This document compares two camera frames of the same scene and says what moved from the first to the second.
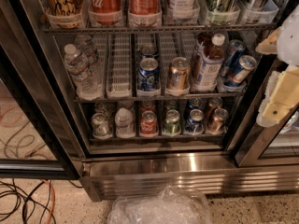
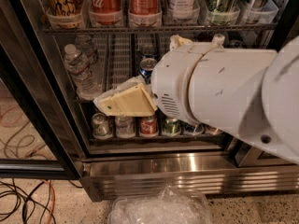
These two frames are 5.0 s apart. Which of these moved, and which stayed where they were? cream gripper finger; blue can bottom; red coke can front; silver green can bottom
Moved: cream gripper finger
Stayed: red coke can front; silver green can bottom; blue can bottom
